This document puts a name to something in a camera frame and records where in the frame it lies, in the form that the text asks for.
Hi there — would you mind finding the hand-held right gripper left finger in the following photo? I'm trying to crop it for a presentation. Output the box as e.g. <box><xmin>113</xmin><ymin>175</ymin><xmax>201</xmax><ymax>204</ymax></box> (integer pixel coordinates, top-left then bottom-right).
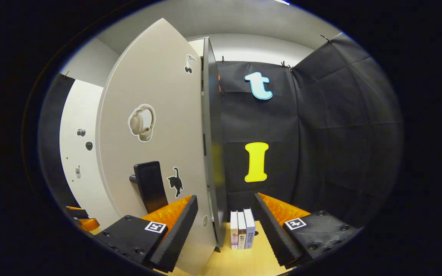
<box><xmin>94</xmin><ymin>195</ymin><xmax>198</xmax><ymax>273</ymax></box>

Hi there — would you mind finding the white cabinet door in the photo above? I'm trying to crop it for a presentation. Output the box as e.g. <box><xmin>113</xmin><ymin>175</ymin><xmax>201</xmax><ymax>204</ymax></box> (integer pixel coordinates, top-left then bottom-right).
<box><xmin>96</xmin><ymin>18</ymin><xmax>218</xmax><ymax>276</ymax></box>
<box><xmin>59</xmin><ymin>79</ymin><xmax>122</xmax><ymax>230</ymax></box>

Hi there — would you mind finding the white shoe cabinet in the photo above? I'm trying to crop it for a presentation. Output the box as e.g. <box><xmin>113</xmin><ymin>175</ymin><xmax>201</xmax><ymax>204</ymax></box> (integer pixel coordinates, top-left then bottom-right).
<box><xmin>59</xmin><ymin>18</ymin><xmax>227</xmax><ymax>276</ymax></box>

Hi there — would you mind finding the lavender book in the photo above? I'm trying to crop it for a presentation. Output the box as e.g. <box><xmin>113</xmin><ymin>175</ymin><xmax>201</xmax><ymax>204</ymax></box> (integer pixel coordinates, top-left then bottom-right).
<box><xmin>243</xmin><ymin>208</ymin><xmax>256</xmax><ymax>250</ymax></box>

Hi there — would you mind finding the black door handle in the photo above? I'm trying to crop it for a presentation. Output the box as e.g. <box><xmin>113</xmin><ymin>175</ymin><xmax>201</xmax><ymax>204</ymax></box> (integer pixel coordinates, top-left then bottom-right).
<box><xmin>130</xmin><ymin>161</ymin><xmax>169</xmax><ymax>214</ymax></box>

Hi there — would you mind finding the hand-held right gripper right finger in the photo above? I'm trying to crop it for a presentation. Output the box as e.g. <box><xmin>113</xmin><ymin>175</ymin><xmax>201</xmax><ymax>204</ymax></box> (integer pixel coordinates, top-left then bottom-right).
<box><xmin>254</xmin><ymin>192</ymin><xmax>361</xmax><ymax>269</ymax></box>

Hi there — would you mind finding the pink and white book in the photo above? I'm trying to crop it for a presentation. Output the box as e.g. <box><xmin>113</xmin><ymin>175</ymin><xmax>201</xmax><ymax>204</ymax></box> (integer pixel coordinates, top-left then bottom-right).
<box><xmin>230</xmin><ymin>210</ymin><xmax>239</xmax><ymax>250</ymax></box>

